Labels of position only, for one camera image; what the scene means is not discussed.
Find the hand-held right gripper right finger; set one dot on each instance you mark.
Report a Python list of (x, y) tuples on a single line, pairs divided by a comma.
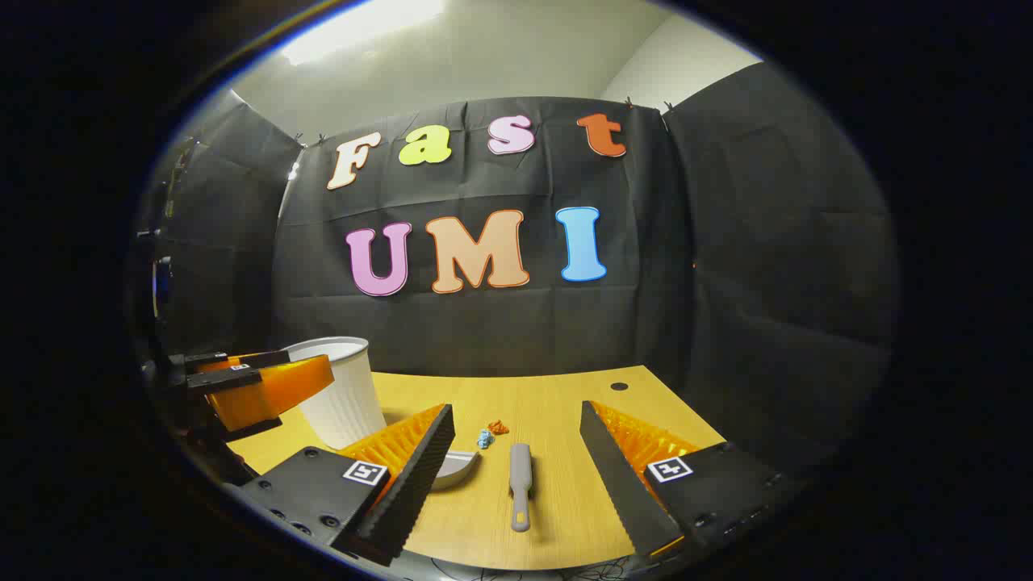
[(621, 492)]

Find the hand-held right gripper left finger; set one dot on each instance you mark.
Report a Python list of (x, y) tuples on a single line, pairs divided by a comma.
[(420, 484)]

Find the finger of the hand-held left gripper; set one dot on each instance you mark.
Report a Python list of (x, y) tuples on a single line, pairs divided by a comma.
[(234, 357), (282, 391)]

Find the grey plastic dustpan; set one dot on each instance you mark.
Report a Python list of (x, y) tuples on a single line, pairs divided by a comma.
[(456, 470)]

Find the white ribbed garbage bin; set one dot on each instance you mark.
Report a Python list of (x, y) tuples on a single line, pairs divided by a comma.
[(343, 395)]

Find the blue paper scrap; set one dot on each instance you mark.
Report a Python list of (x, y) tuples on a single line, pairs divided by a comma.
[(485, 439)]

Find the orange paper scrap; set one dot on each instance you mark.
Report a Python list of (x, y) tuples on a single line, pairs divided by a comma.
[(499, 427)]

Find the small grey broom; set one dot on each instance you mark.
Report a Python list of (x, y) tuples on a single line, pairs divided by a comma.
[(520, 484)]

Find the wooden desktop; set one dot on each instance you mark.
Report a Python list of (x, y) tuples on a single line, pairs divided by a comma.
[(524, 403)]

